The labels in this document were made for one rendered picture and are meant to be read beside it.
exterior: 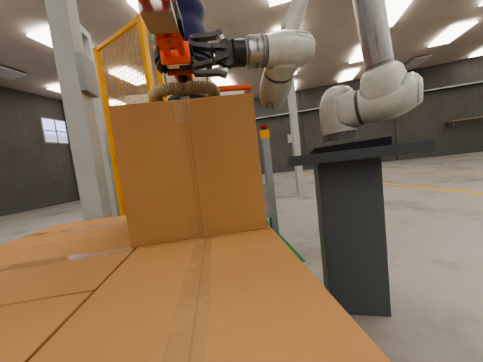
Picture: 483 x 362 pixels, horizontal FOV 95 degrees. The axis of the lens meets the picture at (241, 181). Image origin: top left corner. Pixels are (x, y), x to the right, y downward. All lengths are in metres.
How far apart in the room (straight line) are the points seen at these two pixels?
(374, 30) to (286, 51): 0.45
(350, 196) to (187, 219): 0.70
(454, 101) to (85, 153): 13.53
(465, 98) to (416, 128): 2.13
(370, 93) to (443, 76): 12.77
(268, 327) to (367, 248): 0.87
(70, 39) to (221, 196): 2.07
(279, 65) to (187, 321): 0.68
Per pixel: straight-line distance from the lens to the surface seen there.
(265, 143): 1.91
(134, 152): 0.69
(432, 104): 13.42
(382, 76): 1.06
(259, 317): 0.34
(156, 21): 0.57
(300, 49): 0.76
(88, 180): 2.24
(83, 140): 2.26
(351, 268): 1.17
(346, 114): 1.10
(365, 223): 1.11
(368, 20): 1.12
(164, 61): 0.73
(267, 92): 0.84
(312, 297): 0.38
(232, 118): 0.66
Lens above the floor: 0.75
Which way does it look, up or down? 5 degrees down
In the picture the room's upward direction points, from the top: 7 degrees counter-clockwise
